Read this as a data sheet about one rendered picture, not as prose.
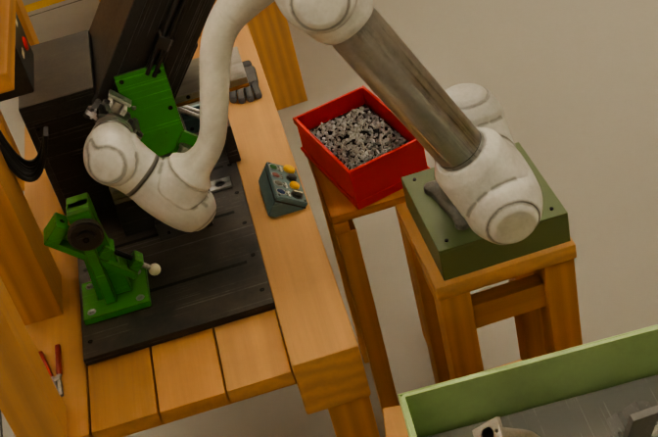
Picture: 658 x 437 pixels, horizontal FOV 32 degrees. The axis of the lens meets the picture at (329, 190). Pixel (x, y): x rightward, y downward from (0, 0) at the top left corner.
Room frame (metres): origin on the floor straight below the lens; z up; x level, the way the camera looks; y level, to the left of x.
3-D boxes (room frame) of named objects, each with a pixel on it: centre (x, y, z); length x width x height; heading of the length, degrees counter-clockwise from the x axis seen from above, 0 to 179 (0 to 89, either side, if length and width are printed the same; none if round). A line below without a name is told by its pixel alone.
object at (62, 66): (2.48, 0.56, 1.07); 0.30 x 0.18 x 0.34; 4
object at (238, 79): (2.47, 0.32, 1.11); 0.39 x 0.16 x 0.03; 94
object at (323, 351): (2.40, 0.14, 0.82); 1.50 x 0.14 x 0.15; 4
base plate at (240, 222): (2.38, 0.42, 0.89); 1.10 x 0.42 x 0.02; 4
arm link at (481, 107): (1.98, -0.32, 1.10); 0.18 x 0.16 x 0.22; 2
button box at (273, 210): (2.21, 0.11, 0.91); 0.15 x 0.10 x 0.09; 4
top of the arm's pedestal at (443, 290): (1.99, -0.31, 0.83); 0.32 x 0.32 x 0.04; 5
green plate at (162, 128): (2.31, 0.35, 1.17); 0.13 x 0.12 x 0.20; 4
